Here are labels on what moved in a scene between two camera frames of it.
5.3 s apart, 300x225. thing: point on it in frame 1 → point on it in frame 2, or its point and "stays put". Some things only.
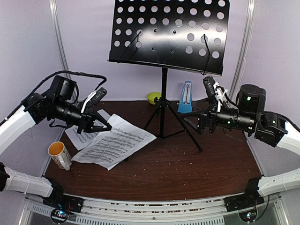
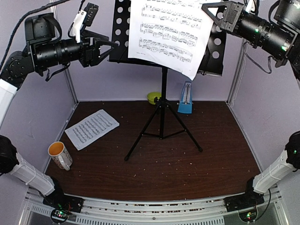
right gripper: x=202 y=121 → x=231 y=16
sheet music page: x=122 y=140 → x=174 y=33
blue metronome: x=185 y=104 stays put
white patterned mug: x=60 y=155 stays put
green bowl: x=151 y=95 stays put
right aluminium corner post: x=250 y=14 stays put
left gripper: x=86 y=123 → x=93 y=56
